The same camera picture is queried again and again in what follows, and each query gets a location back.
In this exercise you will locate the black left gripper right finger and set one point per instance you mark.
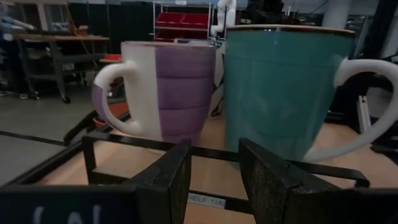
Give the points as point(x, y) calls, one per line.
point(264, 189)

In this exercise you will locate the red round stool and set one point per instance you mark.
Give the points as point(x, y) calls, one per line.
point(112, 57)

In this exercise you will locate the purple and white mug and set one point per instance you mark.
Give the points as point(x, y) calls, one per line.
point(183, 93)

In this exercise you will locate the black metal rig frame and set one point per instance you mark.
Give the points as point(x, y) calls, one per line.
point(76, 132)

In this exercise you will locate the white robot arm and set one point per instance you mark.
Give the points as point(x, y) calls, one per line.
point(225, 12)

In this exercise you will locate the white pillar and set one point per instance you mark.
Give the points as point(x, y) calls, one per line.
point(335, 12)

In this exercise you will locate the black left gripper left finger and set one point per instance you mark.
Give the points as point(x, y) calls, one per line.
point(168, 193)

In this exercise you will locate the wooden workbench on casters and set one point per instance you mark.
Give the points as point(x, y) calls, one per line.
point(62, 38)

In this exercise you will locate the rack with red bins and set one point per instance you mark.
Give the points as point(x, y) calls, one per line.
point(183, 19)

